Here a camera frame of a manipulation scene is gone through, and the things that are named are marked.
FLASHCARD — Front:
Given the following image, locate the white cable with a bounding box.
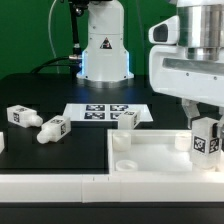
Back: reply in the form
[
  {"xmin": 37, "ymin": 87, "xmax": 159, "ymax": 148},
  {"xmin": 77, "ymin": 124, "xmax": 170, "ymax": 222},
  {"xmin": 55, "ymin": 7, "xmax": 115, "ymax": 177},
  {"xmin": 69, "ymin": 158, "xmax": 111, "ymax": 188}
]
[{"xmin": 47, "ymin": 0, "xmax": 61, "ymax": 75}]

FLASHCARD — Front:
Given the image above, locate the black camera pole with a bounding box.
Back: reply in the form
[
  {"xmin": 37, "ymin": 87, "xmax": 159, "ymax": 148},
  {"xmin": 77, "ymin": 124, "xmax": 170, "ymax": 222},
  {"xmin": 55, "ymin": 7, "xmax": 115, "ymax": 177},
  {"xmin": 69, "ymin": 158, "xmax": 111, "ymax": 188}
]
[{"xmin": 68, "ymin": 0, "xmax": 89, "ymax": 77}]

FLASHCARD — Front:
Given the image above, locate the white square tabletop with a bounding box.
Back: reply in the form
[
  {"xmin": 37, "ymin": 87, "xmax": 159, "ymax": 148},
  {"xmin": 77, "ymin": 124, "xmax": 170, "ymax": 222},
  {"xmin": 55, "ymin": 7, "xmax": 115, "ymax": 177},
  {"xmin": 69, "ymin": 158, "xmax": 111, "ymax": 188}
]
[{"xmin": 108, "ymin": 130, "xmax": 224, "ymax": 175}]

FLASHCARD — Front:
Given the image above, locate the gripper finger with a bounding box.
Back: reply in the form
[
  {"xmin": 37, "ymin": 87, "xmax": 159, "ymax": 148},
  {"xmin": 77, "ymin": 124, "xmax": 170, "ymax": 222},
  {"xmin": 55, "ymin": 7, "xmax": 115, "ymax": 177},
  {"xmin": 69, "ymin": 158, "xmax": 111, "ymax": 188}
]
[
  {"xmin": 182, "ymin": 99, "xmax": 200, "ymax": 128},
  {"xmin": 217, "ymin": 115, "xmax": 224, "ymax": 138}
]

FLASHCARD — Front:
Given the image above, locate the black cable bundle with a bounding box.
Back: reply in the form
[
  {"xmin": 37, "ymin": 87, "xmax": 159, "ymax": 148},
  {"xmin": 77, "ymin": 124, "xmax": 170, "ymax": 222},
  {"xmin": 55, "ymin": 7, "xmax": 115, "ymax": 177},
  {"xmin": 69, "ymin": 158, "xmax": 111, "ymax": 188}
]
[{"xmin": 30, "ymin": 55, "xmax": 83, "ymax": 75}]

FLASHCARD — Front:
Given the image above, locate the white left fence piece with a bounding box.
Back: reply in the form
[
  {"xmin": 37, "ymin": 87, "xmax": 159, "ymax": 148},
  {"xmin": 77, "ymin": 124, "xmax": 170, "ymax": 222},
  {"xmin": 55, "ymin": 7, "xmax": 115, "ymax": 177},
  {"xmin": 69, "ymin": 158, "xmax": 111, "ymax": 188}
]
[{"xmin": 0, "ymin": 132, "xmax": 5, "ymax": 154}]

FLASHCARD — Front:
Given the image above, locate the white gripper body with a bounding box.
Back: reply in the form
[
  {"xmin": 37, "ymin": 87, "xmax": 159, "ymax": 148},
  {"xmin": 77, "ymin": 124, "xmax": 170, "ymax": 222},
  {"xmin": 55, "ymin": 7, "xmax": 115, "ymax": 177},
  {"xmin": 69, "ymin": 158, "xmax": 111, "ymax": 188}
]
[{"xmin": 148, "ymin": 15, "xmax": 224, "ymax": 107}]

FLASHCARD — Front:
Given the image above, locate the white front fence bar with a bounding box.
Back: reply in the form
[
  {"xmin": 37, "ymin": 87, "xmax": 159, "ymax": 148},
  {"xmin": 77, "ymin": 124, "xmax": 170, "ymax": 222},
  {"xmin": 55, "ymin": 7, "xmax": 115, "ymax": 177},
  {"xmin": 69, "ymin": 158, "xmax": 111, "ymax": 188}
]
[{"xmin": 0, "ymin": 173, "xmax": 224, "ymax": 203}]

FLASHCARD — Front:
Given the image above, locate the white marker base sheet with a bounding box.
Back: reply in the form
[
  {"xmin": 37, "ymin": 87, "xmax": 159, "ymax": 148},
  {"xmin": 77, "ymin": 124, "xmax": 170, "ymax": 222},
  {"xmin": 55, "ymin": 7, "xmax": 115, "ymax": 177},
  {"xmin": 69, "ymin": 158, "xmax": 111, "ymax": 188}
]
[{"xmin": 63, "ymin": 103, "xmax": 153, "ymax": 122}]

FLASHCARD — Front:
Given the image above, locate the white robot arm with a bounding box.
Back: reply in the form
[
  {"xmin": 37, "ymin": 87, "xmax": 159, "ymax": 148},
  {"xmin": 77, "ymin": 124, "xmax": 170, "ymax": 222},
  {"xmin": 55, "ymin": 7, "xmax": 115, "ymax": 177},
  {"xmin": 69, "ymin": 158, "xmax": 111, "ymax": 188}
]
[{"xmin": 78, "ymin": 0, "xmax": 224, "ymax": 138}]

